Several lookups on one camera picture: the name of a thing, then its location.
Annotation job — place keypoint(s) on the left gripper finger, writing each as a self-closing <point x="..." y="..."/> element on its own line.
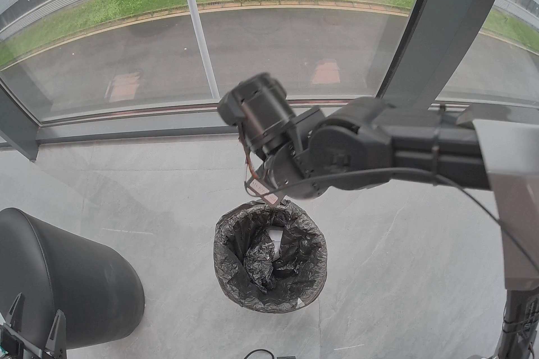
<point x="17" y="313"/>
<point x="57" y="332"/>

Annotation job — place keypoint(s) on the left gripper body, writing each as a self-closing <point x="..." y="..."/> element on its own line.
<point x="29" y="344"/>

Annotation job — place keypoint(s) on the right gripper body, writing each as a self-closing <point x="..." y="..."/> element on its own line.
<point x="288" y="174"/>

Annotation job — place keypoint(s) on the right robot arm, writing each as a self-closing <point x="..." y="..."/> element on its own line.
<point x="362" y="138"/>

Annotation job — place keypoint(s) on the black plastic bag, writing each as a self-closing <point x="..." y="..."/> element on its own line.
<point x="309" y="252"/>

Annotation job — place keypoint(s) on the crumpled black plastic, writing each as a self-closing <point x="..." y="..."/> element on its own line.
<point x="257" y="264"/>

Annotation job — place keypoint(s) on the dark grey round chair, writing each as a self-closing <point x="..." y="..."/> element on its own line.
<point x="71" y="273"/>

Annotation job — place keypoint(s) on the crumpled white paper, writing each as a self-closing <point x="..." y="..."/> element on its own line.
<point x="276" y="237"/>

